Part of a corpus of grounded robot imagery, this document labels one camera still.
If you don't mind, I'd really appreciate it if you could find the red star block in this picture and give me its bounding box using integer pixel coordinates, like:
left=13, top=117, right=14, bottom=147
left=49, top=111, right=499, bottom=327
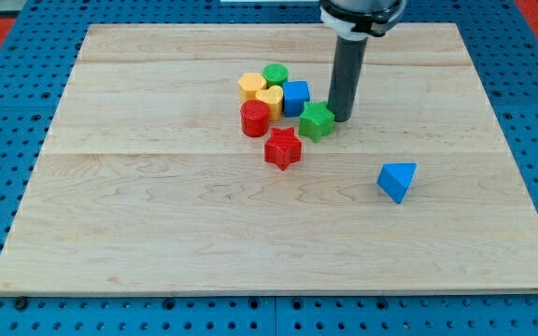
left=264, top=127, right=303, bottom=171

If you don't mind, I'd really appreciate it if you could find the green star block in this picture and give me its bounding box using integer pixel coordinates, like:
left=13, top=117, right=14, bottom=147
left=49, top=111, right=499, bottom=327
left=298, top=102, right=334, bottom=143

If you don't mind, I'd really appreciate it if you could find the blue triangle block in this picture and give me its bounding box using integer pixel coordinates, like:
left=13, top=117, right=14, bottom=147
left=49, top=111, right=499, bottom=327
left=376, top=162, right=418, bottom=204

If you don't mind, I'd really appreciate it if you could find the red cylinder block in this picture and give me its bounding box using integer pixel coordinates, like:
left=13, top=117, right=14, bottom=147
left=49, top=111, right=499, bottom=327
left=240, top=100, right=270, bottom=137

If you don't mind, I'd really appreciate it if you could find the yellow heart block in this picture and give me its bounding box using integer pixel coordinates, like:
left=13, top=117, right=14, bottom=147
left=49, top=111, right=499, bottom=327
left=255, top=85, right=284, bottom=121

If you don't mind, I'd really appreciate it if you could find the blue cube block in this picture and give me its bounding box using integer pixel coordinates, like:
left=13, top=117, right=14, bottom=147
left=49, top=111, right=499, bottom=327
left=282, top=81, right=310, bottom=118

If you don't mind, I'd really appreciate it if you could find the yellow hexagon block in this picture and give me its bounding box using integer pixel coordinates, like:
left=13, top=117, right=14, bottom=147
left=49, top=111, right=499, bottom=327
left=237, top=73, right=267, bottom=104

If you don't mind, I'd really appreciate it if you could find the green cylinder block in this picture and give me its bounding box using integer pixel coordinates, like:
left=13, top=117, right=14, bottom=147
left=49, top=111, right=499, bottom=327
left=262, top=63, right=290, bottom=88

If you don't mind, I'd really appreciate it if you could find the wooden board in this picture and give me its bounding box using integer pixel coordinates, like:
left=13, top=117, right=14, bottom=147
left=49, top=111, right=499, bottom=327
left=0, top=23, right=538, bottom=297

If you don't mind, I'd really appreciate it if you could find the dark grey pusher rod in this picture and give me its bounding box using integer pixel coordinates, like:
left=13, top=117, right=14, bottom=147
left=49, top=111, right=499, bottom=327
left=328, top=37, right=367, bottom=122

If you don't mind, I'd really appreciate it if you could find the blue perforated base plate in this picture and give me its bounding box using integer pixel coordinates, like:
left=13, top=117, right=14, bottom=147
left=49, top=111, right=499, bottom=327
left=0, top=0, right=538, bottom=335

